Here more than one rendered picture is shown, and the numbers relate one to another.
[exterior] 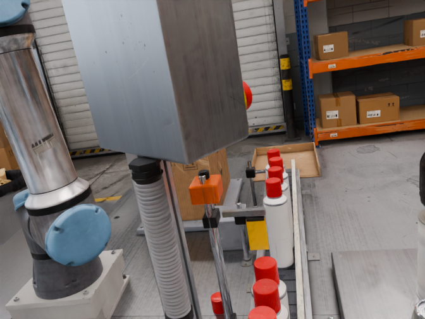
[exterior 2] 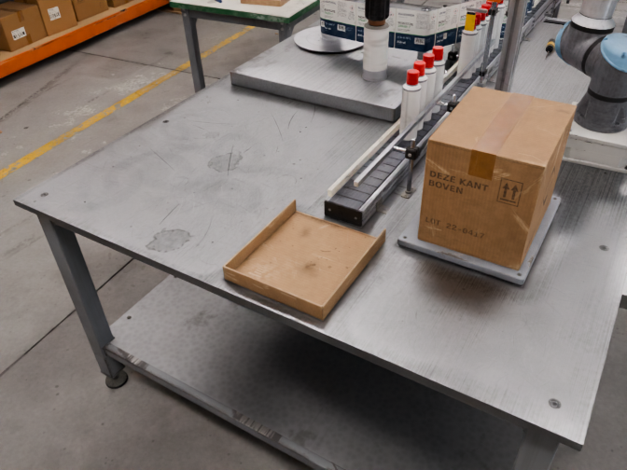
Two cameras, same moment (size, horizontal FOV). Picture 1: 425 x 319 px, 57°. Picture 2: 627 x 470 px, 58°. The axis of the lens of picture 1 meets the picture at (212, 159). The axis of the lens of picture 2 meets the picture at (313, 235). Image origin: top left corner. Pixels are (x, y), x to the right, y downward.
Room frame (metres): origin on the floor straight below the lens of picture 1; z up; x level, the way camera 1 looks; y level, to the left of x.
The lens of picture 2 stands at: (2.46, 0.06, 1.71)
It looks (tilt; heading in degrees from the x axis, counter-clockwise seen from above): 38 degrees down; 199
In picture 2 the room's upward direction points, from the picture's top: 2 degrees counter-clockwise
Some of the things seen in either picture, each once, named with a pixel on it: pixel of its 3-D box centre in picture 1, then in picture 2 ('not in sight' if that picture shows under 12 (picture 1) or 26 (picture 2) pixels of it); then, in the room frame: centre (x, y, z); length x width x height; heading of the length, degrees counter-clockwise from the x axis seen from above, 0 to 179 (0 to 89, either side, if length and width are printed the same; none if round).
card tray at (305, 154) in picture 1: (284, 161); (307, 253); (1.50, -0.29, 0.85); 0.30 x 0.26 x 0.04; 167
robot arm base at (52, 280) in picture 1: (63, 259); (606, 103); (0.78, 0.37, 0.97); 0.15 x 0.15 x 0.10
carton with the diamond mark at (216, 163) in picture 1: (184, 164); (494, 173); (1.26, 0.10, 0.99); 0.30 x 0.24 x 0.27; 167
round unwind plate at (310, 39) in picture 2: not in sight; (331, 38); (0.22, -0.61, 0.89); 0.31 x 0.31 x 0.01
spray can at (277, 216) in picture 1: (277, 223); (435, 80); (0.76, -0.12, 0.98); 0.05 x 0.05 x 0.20
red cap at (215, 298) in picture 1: (219, 302); not in sight; (0.71, 0.04, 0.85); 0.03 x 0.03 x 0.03
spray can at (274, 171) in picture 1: (279, 209); (425, 88); (0.82, -0.14, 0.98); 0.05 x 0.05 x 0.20
